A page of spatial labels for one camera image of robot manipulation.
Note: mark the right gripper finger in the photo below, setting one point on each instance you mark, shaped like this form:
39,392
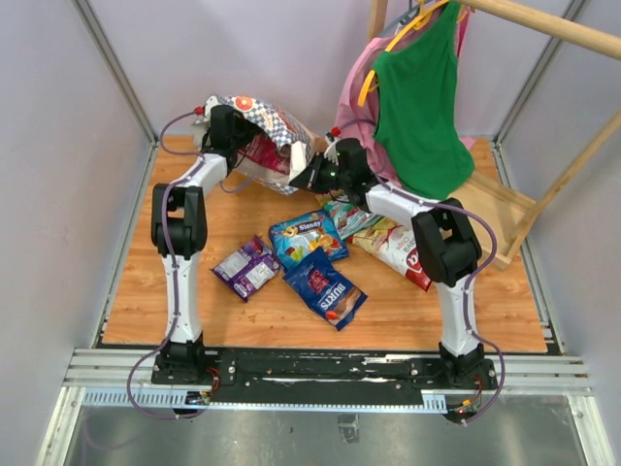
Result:
311,170
306,180

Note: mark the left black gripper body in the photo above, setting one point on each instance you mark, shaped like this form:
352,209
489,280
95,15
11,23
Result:
245,132

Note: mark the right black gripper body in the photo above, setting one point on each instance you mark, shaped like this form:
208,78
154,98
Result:
330,177

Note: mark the blue checkered paper bag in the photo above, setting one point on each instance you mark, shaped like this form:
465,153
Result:
285,130

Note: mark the pink snack packet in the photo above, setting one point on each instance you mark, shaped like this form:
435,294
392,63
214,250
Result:
265,153

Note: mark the teal snack packet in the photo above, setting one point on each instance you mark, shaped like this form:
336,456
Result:
348,218

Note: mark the pink shirt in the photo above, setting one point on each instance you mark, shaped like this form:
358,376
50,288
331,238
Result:
360,122

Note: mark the blue Slendy candy bag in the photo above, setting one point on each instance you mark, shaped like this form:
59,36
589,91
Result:
296,238

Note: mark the red chips bag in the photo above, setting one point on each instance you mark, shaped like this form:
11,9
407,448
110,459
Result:
394,245

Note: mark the green tank top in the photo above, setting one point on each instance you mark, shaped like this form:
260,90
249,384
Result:
415,125

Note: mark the purple snack packet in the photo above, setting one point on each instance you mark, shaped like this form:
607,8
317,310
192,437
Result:
247,269

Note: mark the dark blue snack packet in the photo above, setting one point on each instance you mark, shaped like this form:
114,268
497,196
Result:
324,290

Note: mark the yellow hanger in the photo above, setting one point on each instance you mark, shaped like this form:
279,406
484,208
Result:
415,24

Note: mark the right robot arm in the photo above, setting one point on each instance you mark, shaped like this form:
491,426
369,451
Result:
448,249

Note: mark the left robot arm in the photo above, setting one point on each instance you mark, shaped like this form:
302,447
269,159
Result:
179,231

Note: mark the grey hanger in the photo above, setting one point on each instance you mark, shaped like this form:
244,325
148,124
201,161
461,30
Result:
397,24

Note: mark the wooden clothes rack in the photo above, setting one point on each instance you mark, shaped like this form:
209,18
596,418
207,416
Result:
507,214

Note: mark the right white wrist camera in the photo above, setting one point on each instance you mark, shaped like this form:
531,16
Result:
331,138

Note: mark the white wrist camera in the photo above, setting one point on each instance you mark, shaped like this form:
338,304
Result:
205,116
331,138

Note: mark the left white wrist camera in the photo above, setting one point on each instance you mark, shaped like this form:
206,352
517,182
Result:
205,116

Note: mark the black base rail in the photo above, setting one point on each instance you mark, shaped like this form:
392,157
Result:
332,379

